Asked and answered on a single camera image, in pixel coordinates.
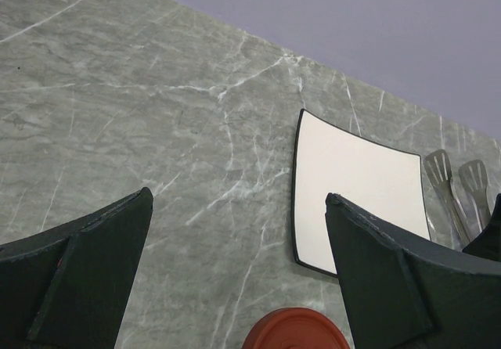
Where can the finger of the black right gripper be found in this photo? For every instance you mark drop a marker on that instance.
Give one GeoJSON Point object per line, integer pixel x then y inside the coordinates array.
{"type": "Point", "coordinates": [487, 244]}

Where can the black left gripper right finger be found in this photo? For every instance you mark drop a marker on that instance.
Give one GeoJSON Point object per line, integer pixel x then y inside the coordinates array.
{"type": "Point", "coordinates": [403, 291]}

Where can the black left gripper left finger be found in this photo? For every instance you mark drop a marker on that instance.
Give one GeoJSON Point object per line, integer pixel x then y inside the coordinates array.
{"type": "Point", "coordinates": [68, 286]}

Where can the metal serving tongs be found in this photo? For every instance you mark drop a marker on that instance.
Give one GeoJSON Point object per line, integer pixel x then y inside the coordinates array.
{"type": "Point", "coordinates": [463, 193]}

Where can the red container lid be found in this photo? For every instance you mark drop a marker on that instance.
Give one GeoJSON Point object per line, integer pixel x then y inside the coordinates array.
{"type": "Point", "coordinates": [295, 328]}

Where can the white square plate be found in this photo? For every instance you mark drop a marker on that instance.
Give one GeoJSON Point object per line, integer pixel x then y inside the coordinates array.
{"type": "Point", "coordinates": [386, 182]}

